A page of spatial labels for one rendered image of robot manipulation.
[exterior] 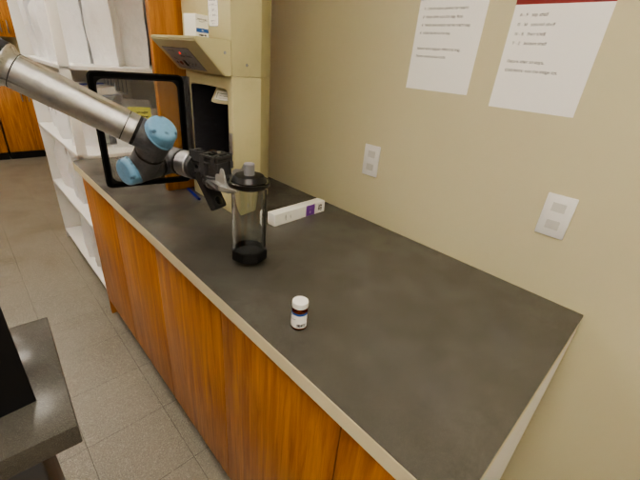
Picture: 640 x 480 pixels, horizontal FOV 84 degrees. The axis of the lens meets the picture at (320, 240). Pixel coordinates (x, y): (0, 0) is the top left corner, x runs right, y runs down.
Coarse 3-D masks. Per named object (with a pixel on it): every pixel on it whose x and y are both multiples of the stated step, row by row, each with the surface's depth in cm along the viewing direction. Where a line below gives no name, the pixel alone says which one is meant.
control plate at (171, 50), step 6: (168, 48) 118; (174, 48) 115; (180, 48) 112; (174, 54) 120; (180, 54) 117; (192, 54) 110; (174, 60) 125; (180, 60) 121; (186, 60) 118; (192, 60) 114; (180, 66) 126; (186, 66) 123; (192, 66) 119; (198, 66) 116
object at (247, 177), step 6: (246, 162) 92; (246, 168) 90; (252, 168) 91; (234, 174) 92; (240, 174) 92; (246, 174) 91; (252, 174) 92; (258, 174) 93; (234, 180) 90; (240, 180) 89; (246, 180) 89; (252, 180) 90; (258, 180) 90; (264, 180) 92
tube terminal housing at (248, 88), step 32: (192, 0) 117; (224, 0) 105; (256, 0) 108; (224, 32) 109; (256, 32) 112; (256, 64) 116; (256, 96) 120; (256, 128) 125; (256, 160) 130; (224, 192) 134
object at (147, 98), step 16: (112, 80) 120; (128, 80) 122; (144, 80) 125; (112, 96) 122; (128, 96) 124; (144, 96) 127; (160, 96) 129; (176, 96) 132; (144, 112) 129; (160, 112) 132; (176, 112) 135; (176, 128) 137; (128, 144) 130; (176, 144) 139; (112, 160) 129; (112, 176) 132
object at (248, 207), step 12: (228, 180) 91; (240, 192) 90; (252, 192) 90; (264, 192) 93; (240, 204) 91; (252, 204) 92; (264, 204) 94; (240, 216) 93; (252, 216) 93; (264, 216) 96; (240, 228) 94; (252, 228) 95; (264, 228) 98; (240, 240) 96; (252, 240) 96; (264, 240) 99; (240, 252) 98; (252, 252) 98
